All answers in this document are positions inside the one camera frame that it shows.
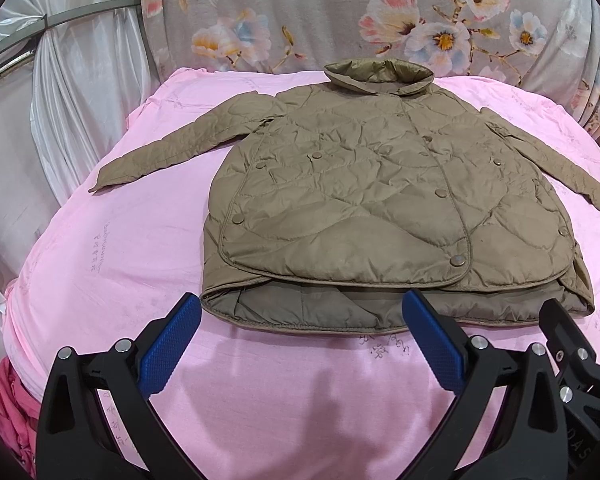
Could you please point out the grey metal rail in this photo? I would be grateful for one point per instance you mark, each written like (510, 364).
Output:
(33, 32)

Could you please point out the white satin curtain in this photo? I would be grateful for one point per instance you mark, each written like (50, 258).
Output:
(62, 110)

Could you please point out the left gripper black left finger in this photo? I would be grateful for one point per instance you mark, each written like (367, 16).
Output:
(96, 419)

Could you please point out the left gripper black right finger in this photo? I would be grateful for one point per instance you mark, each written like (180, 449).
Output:
(529, 437)

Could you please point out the olive quilted jacket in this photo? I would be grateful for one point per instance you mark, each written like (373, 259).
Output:
(338, 198)

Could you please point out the grey floral blanket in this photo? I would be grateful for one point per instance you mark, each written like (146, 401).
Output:
(549, 47)

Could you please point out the magenta cloth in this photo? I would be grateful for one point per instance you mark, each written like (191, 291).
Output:
(19, 413)

